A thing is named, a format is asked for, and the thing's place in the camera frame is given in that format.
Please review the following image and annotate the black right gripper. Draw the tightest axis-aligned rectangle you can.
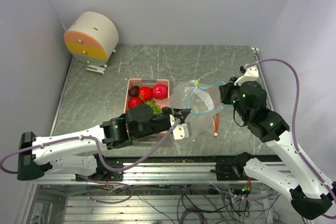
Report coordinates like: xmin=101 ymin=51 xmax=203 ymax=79
xmin=219 ymin=77 xmax=249 ymax=122

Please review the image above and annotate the clear blue-zipper zip bag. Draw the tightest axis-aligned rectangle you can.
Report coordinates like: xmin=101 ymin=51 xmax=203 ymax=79
xmin=169 ymin=79 xmax=225 ymax=137

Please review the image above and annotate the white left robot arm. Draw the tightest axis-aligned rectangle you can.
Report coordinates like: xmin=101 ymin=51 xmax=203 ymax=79
xmin=17 ymin=104 xmax=191 ymax=181

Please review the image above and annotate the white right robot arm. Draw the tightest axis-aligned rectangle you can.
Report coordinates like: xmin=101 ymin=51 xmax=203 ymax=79
xmin=219 ymin=77 xmax=335 ymax=220

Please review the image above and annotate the clear red-zipper zip bag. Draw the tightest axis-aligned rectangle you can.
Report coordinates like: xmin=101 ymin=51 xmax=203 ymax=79
xmin=213 ymin=113 xmax=219 ymax=138

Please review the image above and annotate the green grape bunch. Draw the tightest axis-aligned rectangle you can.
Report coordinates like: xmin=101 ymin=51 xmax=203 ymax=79
xmin=145 ymin=100 xmax=162 ymax=115

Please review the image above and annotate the pink-red apple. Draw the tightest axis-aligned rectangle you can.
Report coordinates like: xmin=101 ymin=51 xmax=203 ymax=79
xmin=152 ymin=83 xmax=168 ymax=100

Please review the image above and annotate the red tomato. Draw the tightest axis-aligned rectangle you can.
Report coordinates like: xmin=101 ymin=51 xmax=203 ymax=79
xmin=139 ymin=87 xmax=153 ymax=102

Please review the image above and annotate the pink perforated plastic basket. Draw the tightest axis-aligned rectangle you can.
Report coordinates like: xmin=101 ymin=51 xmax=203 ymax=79
xmin=123 ymin=78 xmax=171 ymax=137

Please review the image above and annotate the red apple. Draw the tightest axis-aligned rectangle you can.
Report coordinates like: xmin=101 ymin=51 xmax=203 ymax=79
xmin=128 ymin=97 xmax=144 ymax=109

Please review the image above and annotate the round cream drawer cabinet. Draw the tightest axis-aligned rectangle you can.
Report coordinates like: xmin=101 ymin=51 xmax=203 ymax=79
xmin=64 ymin=11 xmax=119 ymax=67

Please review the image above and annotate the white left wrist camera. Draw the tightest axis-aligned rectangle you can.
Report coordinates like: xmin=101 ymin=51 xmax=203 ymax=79
xmin=173 ymin=123 xmax=190 ymax=140

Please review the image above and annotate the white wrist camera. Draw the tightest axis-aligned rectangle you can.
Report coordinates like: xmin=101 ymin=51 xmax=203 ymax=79
xmin=173 ymin=123 xmax=190 ymax=140
xmin=234 ymin=66 xmax=259 ymax=86

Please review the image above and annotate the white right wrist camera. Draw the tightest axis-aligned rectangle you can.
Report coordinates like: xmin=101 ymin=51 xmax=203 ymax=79
xmin=234 ymin=66 xmax=259 ymax=86

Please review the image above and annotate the aluminium frame rail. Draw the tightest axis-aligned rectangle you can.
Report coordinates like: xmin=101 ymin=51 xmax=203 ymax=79
xmin=30 ymin=162 xmax=293 ymax=185

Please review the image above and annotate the small metal bracket block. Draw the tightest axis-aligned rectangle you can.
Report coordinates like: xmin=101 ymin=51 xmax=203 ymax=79
xmin=86 ymin=65 xmax=106 ymax=76

